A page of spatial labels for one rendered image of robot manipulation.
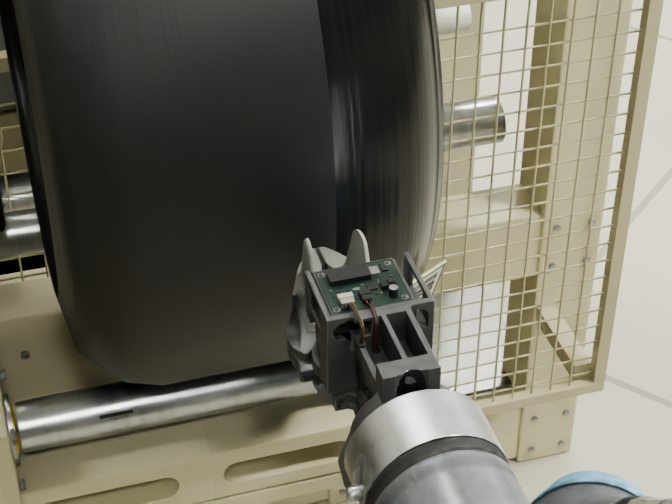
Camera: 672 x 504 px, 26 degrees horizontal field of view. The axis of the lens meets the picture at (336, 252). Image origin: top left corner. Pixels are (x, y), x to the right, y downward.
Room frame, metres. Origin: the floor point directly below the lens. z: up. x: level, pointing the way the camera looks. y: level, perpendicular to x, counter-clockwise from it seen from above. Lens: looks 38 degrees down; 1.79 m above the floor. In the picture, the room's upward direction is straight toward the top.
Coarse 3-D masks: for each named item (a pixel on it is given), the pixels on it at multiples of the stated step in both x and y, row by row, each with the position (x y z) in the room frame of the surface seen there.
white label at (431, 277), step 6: (438, 264) 0.89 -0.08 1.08; (444, 264) 0.89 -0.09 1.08; (432, 270) 0.89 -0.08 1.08; (438, 270) 0.89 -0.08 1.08; (426, 276) 0.88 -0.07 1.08; (432, 276) 0.89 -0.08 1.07; (438, 276) 0.90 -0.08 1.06; (414, 282) 0.88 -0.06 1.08; (426, 282) 0.89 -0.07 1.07; (432, 282) 0.90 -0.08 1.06; (420, 288) 0.89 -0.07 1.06; (432, 288) 0.91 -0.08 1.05; (420, 294) 0.90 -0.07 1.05; (432, 294) 0.92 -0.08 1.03
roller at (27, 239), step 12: (12, 216) 1.17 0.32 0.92; (24, 216) 1.17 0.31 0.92; (36, 216) 1.17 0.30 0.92; (12, 228) 1.16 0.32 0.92; (24, 228) 1.16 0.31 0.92; (36, 228) 1.16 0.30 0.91; (0, 240) 1.15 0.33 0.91; (12, 240) 1.15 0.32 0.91; (24, 240) 1.16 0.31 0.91; (36, 240) 1.16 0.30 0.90; (0, 252) 1.15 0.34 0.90; (12, 252) 1.15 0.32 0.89; (24, 252) 1.16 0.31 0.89; (36, 252) 1.17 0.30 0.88
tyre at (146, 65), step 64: (0, 0) 1.23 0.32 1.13; (64, 0) 0.86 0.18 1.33; (128, 0) 0.85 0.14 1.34; (192, 0) 0.86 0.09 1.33; (256, 0) 0.87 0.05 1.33; (320, 0) 0.88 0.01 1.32; (384, 0) 0.89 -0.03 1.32; (64, 64) 0.84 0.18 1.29; (128, 64) 0.83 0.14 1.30; (192, 64) 0.84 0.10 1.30; (256, 64) 0.85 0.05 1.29; (320, 64) 0.86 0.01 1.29; (384, 64) 0.87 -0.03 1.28; (64, 128) 0.83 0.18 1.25; (128, 128) 0.81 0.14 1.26; (192, 128) 0.82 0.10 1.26; (256, 128) 0.83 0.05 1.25; (320, 128) 0.84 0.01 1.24; (384, 128) 0.85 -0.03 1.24; (64, 192) 0.82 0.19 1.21; (128, 192) 0.80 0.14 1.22; (192, 192) 0.81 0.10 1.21; (256, 192) 0.82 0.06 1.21; (320, 192) 0.83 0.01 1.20; (384, 192) 0.85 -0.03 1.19; (64, 256) 0.84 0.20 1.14; (128, 256) 0.80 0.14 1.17; (192, 256) 0.80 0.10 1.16; (256, 256) 0.82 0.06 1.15; (384, 256) 0.85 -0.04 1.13; (128, 320) 0.81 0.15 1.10; (192, 320) 0.81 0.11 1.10; (256, 320) 0.83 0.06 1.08
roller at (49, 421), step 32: (128, 384) 0.93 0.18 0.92; (192, 384) 0.93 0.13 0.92; (224, 384) 0.93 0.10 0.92; (256, 384) 0.94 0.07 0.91; (288, 384) 0.94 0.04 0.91; (32, 416) 0.89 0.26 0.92; (64, 416) 0.89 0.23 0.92; (96, 416) 0.90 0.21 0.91; (128, 416) 0.90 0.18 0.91; (160, 416) 0.91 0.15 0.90; (192, 416) 0.92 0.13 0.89; (32, 448) 0.88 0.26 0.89
